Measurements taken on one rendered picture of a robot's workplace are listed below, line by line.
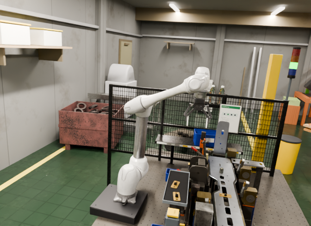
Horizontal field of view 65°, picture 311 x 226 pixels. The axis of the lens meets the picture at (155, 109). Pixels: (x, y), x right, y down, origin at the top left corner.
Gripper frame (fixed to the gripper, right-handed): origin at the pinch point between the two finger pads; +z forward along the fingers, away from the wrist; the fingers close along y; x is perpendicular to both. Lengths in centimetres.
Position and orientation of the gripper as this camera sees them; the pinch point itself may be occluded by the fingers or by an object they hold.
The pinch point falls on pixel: (196, 125)
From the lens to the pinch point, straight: 179.5
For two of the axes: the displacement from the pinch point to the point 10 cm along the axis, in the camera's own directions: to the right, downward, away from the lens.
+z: -0.7, 9.7, 2.4
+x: 1.8, -2.3, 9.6
